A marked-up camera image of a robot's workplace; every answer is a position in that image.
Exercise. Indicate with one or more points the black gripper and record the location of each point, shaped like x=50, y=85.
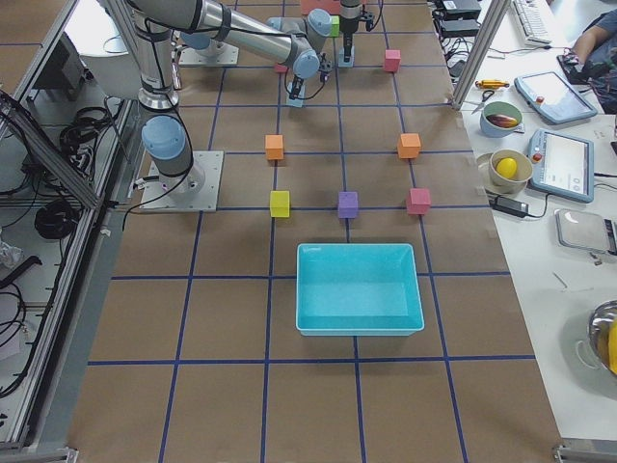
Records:
x=348, y=21
x=295, y=78

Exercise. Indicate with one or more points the light blue block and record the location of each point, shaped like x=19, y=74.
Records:
x=295, y=101

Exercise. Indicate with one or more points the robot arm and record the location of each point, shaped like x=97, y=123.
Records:
x=164, y=134
x=286, y=40

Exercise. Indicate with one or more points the green block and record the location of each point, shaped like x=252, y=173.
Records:
x=335, y=26

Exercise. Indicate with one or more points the pink plastic tray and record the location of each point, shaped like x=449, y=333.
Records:
x=332, y=7

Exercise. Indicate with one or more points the pink block left near desk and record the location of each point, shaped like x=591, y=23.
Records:
x=392, y=60

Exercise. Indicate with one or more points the pink block desk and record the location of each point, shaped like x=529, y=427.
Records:
x=392, y=60
x=418, y=201

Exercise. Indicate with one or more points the orange block near base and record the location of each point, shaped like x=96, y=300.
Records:
x=274, y=147

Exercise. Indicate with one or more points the orange block near desk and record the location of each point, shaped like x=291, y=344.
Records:
x=408, y=145

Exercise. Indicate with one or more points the purple block right side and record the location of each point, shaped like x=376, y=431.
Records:
x=348, y=205

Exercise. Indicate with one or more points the yellow block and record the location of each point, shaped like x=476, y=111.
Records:
x=279, y=204

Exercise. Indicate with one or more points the yellow tool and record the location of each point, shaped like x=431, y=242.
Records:
x=491, y=84

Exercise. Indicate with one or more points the scissors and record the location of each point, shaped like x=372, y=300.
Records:
x=486, y=95

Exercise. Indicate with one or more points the pink block right near desk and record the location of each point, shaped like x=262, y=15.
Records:
x=418, y=201

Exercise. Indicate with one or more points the blue bowl with fruit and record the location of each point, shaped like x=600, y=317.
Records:
x=499, y=118

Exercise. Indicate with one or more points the white keyboard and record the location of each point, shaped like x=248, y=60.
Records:
x=530, y=22

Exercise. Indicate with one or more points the yellow lemon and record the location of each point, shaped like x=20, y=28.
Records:
x=507, y=167

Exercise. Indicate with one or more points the teach pendant far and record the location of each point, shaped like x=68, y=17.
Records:
x=554, y=98

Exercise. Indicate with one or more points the teach pendant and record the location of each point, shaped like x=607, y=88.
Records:
x=562, y=165
x=554, y=98

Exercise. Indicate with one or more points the beige bowl with lemon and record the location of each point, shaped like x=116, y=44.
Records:
x=503, y=185

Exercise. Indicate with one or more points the cyan plastic tray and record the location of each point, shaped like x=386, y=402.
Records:
x=362, y=290

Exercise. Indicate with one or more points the black power adapter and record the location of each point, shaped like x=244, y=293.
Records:
x=509, y=206

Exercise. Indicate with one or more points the person at desk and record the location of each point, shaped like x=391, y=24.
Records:
x=595, y=48

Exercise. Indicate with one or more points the teach pendant near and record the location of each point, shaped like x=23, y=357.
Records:
x=562, y=165

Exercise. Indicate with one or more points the kitchen scale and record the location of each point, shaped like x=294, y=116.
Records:
x=586, y=231

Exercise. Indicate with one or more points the steel bowl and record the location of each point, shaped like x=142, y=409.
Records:
x=598, y=350

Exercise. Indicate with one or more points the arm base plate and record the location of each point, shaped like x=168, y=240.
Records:
x=198, y=192
x=211, y=57

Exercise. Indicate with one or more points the aluminium frame post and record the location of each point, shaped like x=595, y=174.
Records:
x=487, y=31

